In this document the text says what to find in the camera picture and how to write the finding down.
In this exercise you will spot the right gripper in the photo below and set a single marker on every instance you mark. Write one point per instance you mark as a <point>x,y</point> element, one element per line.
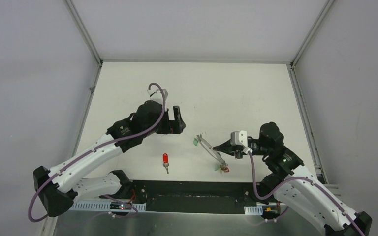
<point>226,147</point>

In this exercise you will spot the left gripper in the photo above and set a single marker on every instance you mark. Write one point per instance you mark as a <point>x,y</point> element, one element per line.
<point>171,122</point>

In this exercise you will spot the metal keyring plate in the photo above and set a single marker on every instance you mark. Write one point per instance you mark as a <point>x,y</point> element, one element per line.
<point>209,148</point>

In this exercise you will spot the red tag key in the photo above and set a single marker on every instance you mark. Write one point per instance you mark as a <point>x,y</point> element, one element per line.
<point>165,162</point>

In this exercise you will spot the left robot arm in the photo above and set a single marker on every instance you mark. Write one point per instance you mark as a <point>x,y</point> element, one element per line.
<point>59,187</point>

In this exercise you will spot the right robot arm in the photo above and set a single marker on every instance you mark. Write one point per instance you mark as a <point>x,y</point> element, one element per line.
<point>279,174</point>

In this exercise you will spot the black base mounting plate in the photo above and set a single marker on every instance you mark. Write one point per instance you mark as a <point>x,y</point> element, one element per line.
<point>192,197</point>

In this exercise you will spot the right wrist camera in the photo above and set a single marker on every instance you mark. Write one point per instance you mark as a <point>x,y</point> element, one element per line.
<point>239,138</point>

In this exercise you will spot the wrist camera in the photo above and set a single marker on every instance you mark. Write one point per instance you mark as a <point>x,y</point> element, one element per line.
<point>157,96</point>
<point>239,138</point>

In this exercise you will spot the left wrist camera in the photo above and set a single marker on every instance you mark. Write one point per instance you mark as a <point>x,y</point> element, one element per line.
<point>157,96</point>

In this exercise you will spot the aluminium front rail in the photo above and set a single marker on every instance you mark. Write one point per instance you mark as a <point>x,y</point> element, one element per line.
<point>195,202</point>

